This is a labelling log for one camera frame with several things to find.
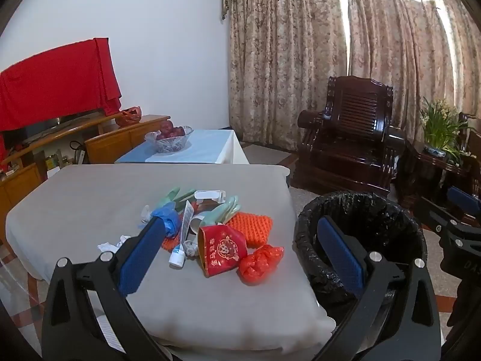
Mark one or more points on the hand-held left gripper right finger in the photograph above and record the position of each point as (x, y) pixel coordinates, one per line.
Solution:
(340, 255)

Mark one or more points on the black bin with bag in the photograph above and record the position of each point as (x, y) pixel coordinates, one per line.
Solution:
(375, 218)

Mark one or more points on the television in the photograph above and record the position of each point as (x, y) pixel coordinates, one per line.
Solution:
(49, 126)

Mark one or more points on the orange foam net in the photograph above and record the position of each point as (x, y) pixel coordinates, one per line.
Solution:
(169, 243)
(251, 227)

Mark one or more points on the white toothpaste tube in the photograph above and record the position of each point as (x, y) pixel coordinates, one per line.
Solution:
(186, 218)

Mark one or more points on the red apple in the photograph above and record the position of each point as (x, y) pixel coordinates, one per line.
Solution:
(162, 135)
(177, 132)
(167, 125)

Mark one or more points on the glass fruit bowl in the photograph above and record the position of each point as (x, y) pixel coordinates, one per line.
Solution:
(169, 145)

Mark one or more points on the orange decorative bowl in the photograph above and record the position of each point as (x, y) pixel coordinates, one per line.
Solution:
(127, 117)

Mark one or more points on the floral curtain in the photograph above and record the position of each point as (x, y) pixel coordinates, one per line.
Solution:
(293, 64)

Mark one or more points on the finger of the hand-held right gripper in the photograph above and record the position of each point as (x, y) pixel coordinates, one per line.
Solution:
(464, 198)
(432, 214)

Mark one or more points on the dark wooden side table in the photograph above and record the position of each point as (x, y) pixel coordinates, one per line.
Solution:
(428, 173)

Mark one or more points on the white paper roll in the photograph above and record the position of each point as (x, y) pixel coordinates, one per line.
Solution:
(196, 226)

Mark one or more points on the small table with blue cloth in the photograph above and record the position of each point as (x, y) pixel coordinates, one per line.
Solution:
(210, 146)

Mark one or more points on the blue plastic bag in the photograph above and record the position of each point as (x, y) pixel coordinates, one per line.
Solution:
(171, 221)

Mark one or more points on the clear plastic wrap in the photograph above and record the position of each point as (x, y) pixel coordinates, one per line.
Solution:
(145, 214)

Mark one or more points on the potted green plant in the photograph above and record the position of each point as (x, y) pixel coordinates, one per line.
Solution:
(439, 124)

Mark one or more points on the red plastic bag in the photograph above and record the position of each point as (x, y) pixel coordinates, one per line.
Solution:
(261, 264)

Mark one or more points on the wooden cabinet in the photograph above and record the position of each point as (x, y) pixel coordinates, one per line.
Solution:
(109, 146)

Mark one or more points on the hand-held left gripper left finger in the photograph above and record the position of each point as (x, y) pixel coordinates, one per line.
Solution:
(141, 255)

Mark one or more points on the crumpled silver wrapper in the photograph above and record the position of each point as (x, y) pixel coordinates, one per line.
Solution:
(191, 249)

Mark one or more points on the red cloth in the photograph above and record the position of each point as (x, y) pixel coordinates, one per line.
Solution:
(56, 79)

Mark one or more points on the white power strip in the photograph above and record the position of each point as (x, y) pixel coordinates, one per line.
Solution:
(80, 157)

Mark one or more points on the green yellow box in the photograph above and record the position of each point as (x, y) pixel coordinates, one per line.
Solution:
(52, 162)

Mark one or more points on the red paper cup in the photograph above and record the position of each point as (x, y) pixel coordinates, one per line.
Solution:
(221, 250)

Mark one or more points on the crumpled white tissue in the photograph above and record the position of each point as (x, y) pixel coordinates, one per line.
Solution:
(109, 246)

